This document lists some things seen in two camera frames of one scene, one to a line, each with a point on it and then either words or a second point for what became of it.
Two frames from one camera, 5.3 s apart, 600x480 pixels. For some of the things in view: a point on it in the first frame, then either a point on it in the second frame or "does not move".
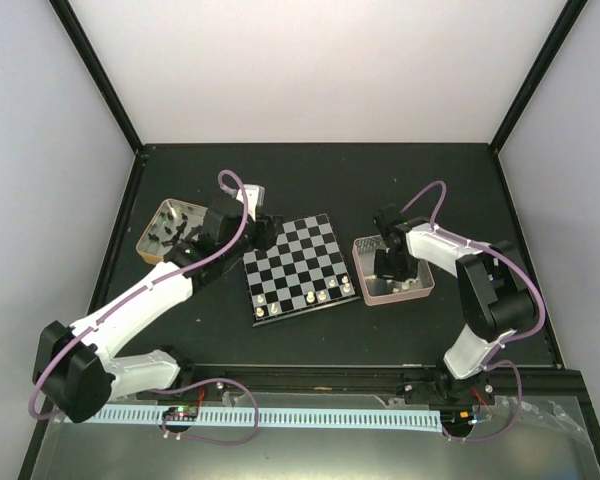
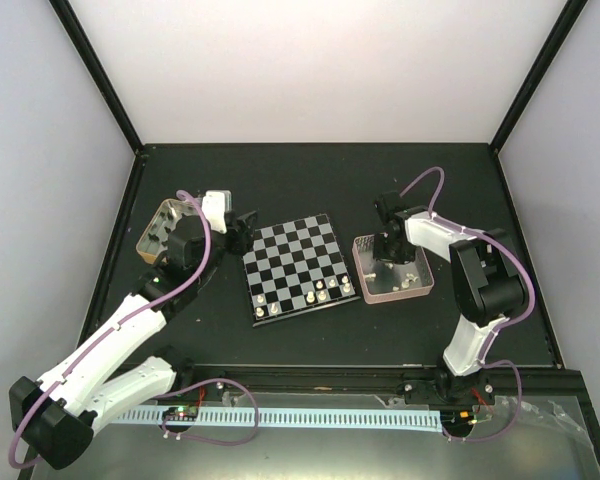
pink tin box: x=378 y=290 does not move
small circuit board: x=176 y=413 does not move
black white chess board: x=303 y=272 does not move
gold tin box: x=173 y=222 does not move
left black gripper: x=267 y=237 to x=242 y=235
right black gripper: x=382 y=272 to x=380 y=254
